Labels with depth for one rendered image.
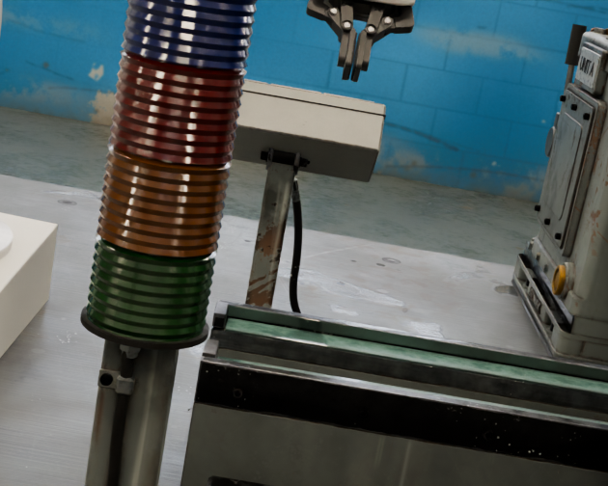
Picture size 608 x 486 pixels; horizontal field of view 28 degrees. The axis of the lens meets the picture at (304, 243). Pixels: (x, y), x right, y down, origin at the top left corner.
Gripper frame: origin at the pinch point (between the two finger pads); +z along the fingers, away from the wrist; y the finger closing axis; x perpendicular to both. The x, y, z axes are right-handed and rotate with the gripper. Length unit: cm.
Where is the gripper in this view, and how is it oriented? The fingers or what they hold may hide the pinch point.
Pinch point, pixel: (353, 56)
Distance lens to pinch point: 118.9
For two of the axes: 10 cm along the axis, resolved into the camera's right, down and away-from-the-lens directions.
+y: 9.9, 1.7, 0.3
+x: -0.9, 3.8, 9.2
